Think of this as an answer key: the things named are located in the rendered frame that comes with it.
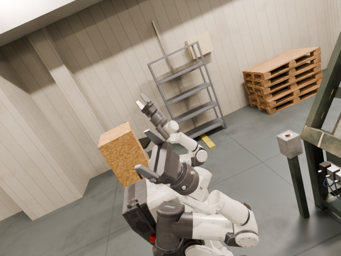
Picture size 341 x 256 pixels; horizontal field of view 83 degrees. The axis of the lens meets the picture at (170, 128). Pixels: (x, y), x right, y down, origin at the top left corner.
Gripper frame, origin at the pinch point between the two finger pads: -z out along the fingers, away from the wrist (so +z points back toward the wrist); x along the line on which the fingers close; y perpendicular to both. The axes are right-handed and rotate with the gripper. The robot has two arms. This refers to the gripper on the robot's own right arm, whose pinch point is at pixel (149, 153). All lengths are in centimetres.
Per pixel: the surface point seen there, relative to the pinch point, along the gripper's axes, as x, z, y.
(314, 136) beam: 79, 129, 42
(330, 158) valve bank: 60, 133, 46
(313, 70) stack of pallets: 319, 278, 94
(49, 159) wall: 134, 81, -353
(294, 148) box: 71, 126, 26
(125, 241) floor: 15, 165, -188
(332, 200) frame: 51, 191, 39
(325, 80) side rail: 111, 106, 62
